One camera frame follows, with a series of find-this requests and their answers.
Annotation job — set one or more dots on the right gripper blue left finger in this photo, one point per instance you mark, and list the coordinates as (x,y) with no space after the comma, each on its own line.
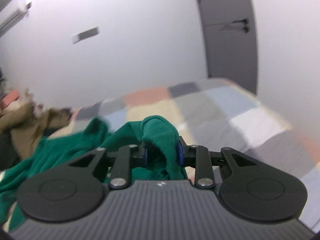
(139,155)

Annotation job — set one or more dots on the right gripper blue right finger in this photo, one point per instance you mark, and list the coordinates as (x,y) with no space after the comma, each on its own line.
(186,155)

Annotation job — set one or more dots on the green hooded sweatshirt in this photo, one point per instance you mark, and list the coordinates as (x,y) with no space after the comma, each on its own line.
(153,131)

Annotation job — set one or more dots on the patchwork bed quilt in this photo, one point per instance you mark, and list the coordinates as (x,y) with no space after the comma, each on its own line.
(216,113)

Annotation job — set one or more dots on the brown garment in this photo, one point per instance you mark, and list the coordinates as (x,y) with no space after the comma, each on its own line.
(27,122)

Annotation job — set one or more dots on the black garment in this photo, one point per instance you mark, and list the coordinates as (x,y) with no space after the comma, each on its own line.
(8,154)

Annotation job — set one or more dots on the pink box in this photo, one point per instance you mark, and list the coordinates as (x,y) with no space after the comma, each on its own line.
(9,98)

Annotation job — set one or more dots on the grey door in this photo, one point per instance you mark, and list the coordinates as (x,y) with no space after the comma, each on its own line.
(230,41)

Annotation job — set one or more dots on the white air conditioner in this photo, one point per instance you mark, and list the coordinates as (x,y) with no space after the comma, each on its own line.
(14,18)

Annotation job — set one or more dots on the grey wall switch panel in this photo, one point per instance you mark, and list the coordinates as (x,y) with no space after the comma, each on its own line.
(85,34)

